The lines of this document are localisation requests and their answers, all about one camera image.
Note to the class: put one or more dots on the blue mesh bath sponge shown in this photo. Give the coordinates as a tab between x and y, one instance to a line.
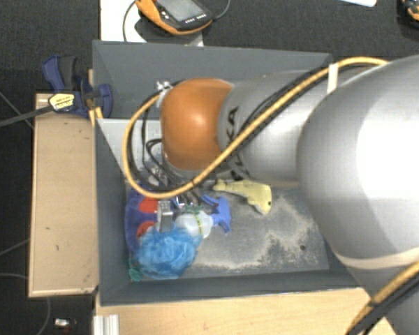
167	253

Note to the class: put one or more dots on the pale wood flat board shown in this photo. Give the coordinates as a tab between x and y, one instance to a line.
63	204

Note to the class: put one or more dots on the grey metal bin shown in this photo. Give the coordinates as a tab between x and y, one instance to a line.
251	243

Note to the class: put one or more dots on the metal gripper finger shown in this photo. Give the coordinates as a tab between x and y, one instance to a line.
166	218

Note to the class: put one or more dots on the yellow toy fish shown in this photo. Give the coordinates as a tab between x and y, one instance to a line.
255	192

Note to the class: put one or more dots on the white spray bottle blue trigger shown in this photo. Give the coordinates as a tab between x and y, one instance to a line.
195	223

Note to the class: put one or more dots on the small green mesh piece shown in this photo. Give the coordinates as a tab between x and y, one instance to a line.
135	273

